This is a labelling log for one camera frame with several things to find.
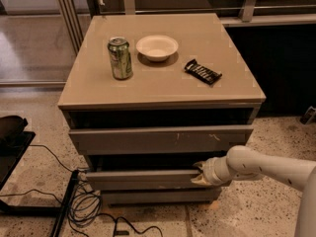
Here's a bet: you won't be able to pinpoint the white bowl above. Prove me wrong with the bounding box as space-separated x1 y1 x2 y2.
136 35 179 62

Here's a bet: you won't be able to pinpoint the black metal stand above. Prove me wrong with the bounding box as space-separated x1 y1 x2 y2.
0 115 81 237

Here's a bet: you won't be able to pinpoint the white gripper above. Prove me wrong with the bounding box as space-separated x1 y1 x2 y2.
191 157 232 186

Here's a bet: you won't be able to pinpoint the black snack bar wrapper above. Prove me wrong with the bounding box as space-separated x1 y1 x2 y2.
185 59 222 85

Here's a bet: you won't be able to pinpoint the coiled black cables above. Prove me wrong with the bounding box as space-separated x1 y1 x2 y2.
0 143 164 237

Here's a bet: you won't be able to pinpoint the green soda can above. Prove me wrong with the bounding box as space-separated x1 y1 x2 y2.
108 37 133 80

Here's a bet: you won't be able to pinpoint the metal railing frame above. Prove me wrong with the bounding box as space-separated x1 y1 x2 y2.
57 0 316 50

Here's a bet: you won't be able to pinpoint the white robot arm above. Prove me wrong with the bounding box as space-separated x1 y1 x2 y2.
191 145 316 237

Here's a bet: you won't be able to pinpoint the grey top drawer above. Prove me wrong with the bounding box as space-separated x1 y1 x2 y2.
69 125 254 155

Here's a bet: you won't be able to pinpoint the grey three-drawer cabinet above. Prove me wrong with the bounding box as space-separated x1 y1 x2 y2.
57 13 267 206

